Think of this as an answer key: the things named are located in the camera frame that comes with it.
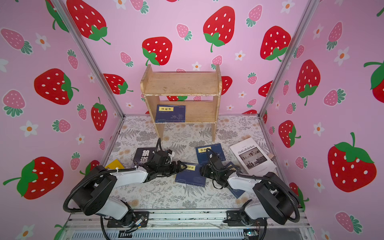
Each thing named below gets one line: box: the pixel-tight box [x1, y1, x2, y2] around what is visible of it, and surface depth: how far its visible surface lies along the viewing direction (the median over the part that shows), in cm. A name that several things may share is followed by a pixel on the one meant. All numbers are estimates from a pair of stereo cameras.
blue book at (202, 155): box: [195, 143, 226, 165], surface depth 100 cm
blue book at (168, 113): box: [155, 104, 186, 123], surface depth 93 cm
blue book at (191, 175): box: [175, 162, 206, 188], surface depth 88 cm
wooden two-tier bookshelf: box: [140, 64, 223, 142], surface depth 82 cm
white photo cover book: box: [229, 137, 277, 176], surface depth 95 cm
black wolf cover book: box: [133, 147, 157, 166], surface depth 98 cm
